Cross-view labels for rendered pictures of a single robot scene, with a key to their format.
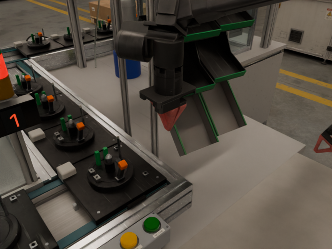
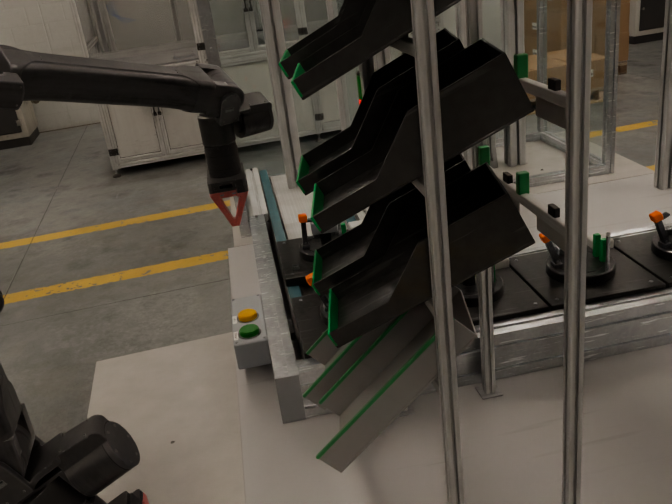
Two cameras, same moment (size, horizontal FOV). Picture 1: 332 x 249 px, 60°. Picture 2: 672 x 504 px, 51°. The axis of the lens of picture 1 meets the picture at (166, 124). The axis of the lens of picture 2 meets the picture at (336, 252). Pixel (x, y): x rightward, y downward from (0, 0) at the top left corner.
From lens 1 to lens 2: 1.60 m
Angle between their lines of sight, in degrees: 102
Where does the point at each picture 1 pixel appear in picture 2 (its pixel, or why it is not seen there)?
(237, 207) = (232, 474)
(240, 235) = (194, 454)
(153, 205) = (275, 339)
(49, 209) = not seen: hidden behind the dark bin
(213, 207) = (259, 445)
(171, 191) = (284, 360)
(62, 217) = not seen: hidden behind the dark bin
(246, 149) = not seen: outside the picture
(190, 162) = (378, 457)
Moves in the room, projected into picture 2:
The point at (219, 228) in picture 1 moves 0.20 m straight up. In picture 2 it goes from (223, 437) to (202, 344)
